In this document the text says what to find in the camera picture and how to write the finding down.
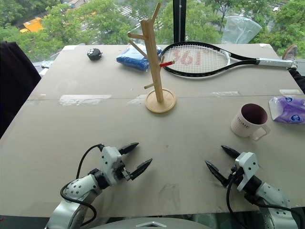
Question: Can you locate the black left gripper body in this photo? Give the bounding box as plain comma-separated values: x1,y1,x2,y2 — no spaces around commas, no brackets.
113,159,132,181

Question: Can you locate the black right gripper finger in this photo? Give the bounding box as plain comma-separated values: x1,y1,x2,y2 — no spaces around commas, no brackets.
221,145,241,158
205,160,229,186

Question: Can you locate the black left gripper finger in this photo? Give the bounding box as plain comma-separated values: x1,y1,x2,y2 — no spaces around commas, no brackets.
118,142,140,155
130,158,153,181

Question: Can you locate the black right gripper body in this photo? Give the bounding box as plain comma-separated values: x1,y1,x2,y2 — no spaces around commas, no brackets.
223,167,242,188

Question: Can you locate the wooden mug tree stand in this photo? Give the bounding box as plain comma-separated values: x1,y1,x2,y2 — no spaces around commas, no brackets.
127,2,177,115

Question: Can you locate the grey robot torso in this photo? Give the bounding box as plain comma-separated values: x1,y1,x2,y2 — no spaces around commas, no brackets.
89,217,213,229

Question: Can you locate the purple tissue pack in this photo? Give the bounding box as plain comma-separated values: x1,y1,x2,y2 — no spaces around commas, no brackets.
268,95,305,125

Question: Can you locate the blue folded cloth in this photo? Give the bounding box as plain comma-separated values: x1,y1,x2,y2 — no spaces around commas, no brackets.
116,45,163,72

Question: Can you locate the black and white tennis racket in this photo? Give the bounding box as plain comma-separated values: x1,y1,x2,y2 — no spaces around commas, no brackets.
160,42,294,78

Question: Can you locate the black round tape measure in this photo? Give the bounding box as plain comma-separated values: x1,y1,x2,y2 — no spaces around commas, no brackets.
87,48,103,61

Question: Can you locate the grey shoe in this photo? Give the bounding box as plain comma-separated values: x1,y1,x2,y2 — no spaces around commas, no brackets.
282,44,299,68

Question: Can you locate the clear plastic bag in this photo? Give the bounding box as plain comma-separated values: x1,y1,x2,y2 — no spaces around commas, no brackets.
222,15,263,45

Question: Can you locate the dark chair back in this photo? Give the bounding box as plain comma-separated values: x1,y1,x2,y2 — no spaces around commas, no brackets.
0,41,42,139

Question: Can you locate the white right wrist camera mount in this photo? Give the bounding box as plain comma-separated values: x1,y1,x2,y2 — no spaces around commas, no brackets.
234,152,259,192

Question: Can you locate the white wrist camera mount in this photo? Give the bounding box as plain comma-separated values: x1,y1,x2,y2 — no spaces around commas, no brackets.
234,152,259,192
99,146,126,187

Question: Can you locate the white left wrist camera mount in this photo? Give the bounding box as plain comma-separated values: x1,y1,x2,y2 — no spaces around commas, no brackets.
99,146,126,187

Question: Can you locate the white mug with handle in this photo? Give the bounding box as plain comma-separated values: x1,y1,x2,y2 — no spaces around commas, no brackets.
230,103,272,141

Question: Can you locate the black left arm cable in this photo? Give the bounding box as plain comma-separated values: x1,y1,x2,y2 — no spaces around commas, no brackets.
60,144,105,227

